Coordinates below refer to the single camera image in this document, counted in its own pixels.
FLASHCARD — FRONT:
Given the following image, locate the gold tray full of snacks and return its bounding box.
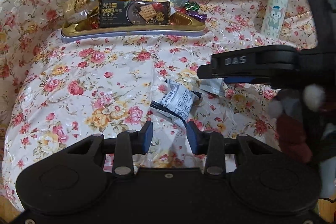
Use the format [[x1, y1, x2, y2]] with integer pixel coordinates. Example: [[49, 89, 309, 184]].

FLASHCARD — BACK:
[[61, 0, 207, 43]]

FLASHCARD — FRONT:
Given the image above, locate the white grey small snack packet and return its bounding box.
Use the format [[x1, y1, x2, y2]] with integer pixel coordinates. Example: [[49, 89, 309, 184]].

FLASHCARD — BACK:
[[199, 79, 225, 97]]

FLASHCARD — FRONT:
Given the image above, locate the red white plush sleeve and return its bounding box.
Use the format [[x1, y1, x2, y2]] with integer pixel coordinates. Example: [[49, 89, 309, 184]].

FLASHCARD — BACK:
[[268, 84, 335, 162]]

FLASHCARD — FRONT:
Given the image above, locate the cat print thermos bottle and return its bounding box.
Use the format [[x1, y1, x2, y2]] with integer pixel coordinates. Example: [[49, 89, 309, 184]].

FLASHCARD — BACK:
[[261, 0, 288, 40]]

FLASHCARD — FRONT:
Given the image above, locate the white grey text snack packet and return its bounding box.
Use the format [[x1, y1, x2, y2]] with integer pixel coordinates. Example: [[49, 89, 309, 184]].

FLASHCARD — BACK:
[[150, 80, 202, 122]]

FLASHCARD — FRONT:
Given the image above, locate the floral sofa cover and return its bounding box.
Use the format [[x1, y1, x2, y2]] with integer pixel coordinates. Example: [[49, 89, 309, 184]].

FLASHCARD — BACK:
[[1, 0, 316, 209]]

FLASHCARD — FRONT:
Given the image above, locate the black cracker packet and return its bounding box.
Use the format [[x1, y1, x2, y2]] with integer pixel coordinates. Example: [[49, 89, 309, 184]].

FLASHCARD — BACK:
[[97, 0, 170, 28]]

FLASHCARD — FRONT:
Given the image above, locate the gold mooncake packet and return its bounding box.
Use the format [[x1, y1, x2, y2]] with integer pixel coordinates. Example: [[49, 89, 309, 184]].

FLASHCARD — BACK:
[[63, 0, 90, 23]]

